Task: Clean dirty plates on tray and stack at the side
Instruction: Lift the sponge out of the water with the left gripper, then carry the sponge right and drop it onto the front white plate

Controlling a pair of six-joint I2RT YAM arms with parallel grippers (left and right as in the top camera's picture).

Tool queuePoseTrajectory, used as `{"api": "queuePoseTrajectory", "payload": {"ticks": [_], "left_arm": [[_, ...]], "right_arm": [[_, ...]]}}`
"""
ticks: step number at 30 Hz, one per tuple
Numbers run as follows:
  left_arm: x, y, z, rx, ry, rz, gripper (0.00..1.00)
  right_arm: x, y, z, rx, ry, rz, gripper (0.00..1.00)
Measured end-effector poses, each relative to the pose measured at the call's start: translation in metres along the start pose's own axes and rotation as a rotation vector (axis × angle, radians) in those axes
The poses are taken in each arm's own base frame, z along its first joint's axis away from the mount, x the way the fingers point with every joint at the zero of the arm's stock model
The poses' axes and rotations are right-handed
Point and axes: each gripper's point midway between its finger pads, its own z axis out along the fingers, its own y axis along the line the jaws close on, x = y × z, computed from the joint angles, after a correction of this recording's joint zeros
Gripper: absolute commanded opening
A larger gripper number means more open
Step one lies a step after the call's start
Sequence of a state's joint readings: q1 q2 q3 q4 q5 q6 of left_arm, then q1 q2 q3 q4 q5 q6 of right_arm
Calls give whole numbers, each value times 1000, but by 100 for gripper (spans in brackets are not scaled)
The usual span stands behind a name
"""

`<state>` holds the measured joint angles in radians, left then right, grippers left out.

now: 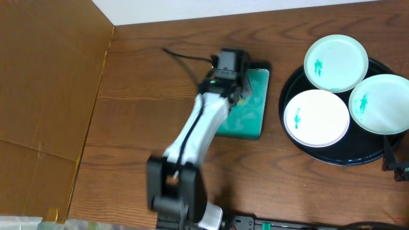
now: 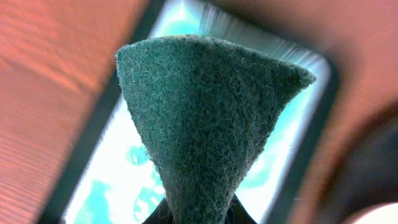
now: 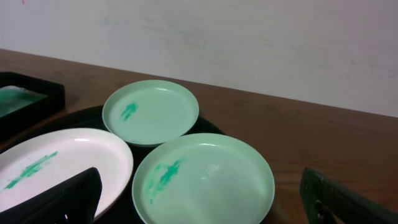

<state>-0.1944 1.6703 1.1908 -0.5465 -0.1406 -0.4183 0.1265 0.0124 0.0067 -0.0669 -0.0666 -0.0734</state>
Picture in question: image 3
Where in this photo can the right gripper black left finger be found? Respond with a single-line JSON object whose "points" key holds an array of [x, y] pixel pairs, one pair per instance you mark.
{"points": [[73, 201]]}

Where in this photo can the white plate with green stain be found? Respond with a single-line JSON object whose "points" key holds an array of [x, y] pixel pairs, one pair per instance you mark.
{"points": [[40, 163]]}

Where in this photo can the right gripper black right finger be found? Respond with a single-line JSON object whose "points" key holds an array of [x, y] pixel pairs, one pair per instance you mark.
{"points": [[325, 199]]}

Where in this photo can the near mint green plate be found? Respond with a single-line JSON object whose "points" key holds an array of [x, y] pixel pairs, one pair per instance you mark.
{"points": [[203, 178]]}

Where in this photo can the far mint green plate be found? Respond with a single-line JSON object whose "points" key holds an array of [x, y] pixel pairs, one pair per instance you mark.
{"points": [[150, 112]]}

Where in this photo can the black tray with green water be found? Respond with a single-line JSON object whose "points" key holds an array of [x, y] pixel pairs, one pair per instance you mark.
{"points": [[26, 101]]}

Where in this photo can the mint green plate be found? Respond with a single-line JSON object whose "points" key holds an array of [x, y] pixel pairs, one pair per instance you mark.
{"points": [[150, 112], [203, 178]]}

